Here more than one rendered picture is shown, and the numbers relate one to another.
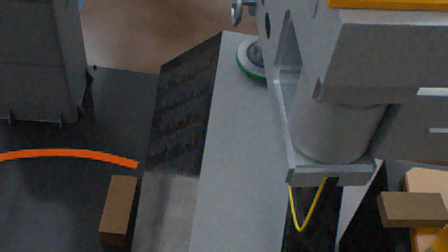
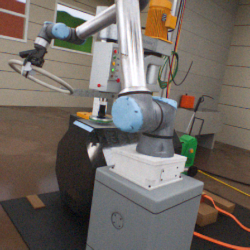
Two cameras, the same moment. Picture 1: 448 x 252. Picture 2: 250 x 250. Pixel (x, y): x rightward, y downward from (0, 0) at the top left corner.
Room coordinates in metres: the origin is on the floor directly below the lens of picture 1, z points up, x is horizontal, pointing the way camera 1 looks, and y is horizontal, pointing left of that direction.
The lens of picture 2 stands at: (2.83, 1.85, 1.31)
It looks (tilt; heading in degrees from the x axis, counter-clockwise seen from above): 10 degrees down; 229
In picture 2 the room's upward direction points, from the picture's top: 8 degrees clockwise
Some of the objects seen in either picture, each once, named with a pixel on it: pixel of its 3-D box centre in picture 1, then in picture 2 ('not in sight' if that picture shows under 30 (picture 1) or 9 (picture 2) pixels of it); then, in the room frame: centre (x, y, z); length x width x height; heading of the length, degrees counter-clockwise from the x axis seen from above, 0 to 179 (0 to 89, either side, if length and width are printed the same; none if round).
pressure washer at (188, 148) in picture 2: not in sight; (186, 145); (-0.43, -0.45, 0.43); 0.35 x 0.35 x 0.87; 75
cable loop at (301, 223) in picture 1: (308, 179); not in sight; (0.78, -0.23, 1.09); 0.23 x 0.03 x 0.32; 11
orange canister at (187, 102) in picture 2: not in sight; (188, 101); (-1.88, -1.61, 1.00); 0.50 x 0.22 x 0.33; 6
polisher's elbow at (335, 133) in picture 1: (338, 103); (149, 74); (0.78, -0.23, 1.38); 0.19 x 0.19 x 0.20
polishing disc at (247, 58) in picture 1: (266, 55); (101, 118); (1.43, -0.11, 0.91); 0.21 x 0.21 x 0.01
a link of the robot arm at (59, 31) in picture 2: not in sight; (58, 32); (2.11, 0.27, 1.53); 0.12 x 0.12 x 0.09; 7
